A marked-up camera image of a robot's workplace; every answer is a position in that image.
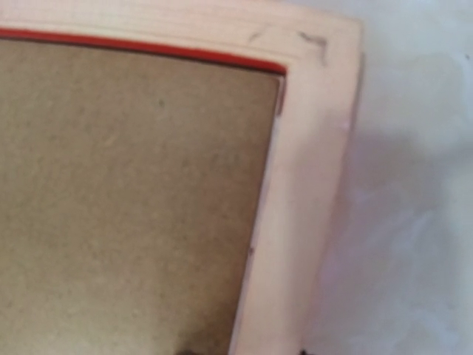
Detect brown backing board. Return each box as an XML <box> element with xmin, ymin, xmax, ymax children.
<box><xmin>1</xmin><ymin>41</ymin><xmax>281</xmax><ymax>354</ymax></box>

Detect red and wood picture frame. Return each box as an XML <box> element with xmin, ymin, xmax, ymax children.
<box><xmin>1</xmin><ymin>1</ymin><xmax>363</xmax><ymax>354</ymax></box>

